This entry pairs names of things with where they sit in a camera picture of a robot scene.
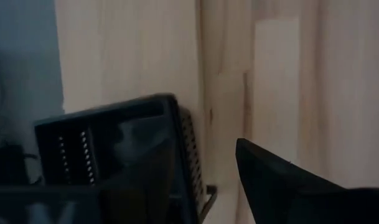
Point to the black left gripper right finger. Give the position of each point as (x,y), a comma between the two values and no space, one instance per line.
(301,199)

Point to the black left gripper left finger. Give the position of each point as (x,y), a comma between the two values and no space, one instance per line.
(139,193)

